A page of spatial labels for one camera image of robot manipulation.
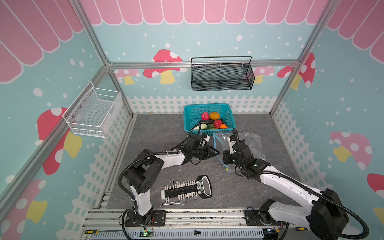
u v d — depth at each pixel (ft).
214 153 2.79
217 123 3.54
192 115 3.82
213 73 3.10
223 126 3.37
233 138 2.39
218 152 2.79
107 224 2.42
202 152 2.60
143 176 1.59
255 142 3.12
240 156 2.01
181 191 2.67
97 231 2.32
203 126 3.56
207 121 3.61
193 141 2.38
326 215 1.30
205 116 3.69
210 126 3.58
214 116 3.69
